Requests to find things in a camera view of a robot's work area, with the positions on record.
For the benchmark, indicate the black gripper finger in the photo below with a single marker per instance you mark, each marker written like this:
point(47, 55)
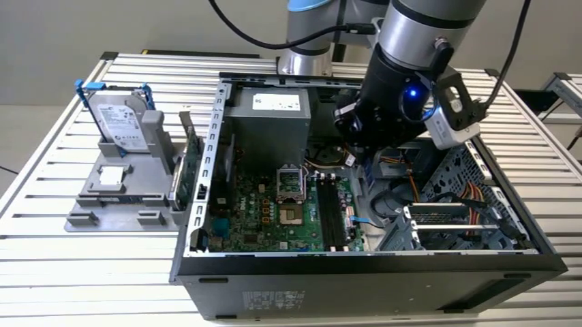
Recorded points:
point(348, 126)

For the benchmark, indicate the blue RAM stick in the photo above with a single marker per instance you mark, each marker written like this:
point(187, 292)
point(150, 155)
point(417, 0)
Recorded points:
point(121, 198)
point(369, 173)

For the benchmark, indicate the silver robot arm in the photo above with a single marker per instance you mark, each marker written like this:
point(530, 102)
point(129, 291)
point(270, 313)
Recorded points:
point(422, 30)

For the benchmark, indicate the black RAM slot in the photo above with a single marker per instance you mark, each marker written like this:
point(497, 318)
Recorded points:
point(337, 213)
point(325, 213)
point(332, 213)

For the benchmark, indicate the tall metal disk bay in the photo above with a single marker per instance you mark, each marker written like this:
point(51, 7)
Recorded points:
point(392, 168)

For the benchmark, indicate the grey power supply unit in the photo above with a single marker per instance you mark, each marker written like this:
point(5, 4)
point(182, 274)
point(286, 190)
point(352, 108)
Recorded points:
point(269, 136)

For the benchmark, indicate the CPU socket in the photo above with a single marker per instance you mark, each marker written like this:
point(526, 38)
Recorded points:
point(292, 215)

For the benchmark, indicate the low metal disk bay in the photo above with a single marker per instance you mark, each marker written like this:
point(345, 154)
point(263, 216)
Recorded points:
point(396, 235)

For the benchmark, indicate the green motherboard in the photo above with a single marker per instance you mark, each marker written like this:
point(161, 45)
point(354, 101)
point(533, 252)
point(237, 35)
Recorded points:
point(296, 235)

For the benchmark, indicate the green graphics card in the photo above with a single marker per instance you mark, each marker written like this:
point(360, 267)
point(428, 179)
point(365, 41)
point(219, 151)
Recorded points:
point(189, 177)

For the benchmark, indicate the metal slat side table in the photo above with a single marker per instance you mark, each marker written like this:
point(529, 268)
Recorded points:
point(564, 86)

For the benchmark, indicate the black PC case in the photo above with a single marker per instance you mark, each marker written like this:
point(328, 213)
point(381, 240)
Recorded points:
point(318, 289)

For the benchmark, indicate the hard disk in blue carrier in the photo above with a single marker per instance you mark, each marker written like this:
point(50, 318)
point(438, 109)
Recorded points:
point(121, 119)

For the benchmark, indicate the silver CPU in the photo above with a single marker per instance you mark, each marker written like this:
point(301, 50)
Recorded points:
point(111, 175)

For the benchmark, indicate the grey parts rack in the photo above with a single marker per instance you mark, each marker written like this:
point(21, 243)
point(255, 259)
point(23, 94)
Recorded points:
point(118, 226)

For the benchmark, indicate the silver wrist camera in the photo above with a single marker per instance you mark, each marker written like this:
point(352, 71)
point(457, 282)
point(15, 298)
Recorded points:
point(454, 136)

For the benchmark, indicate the black camera bracket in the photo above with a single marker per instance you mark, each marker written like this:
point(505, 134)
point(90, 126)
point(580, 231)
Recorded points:
point(464, 88)

